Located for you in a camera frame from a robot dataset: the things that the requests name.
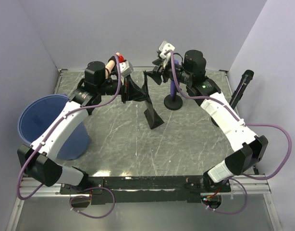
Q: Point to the beige microphone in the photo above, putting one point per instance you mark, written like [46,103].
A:
[111,64]

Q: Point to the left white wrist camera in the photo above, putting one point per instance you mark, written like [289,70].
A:
[126,67]

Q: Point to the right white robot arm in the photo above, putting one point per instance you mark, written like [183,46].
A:
[248,148]

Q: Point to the black trash bag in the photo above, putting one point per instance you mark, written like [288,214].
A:
[152,117]

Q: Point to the purple microphone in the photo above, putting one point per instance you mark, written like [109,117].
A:
[172,89]

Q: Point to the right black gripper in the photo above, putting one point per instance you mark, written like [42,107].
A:
[156,74]

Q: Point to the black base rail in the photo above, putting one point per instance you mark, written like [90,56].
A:
[143,189]

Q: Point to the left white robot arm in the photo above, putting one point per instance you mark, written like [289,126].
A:
[38,160]

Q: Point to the blue plastic trash bin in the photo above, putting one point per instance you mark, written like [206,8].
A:
[40,114]

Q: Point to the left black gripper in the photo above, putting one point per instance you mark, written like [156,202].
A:
[125,89]

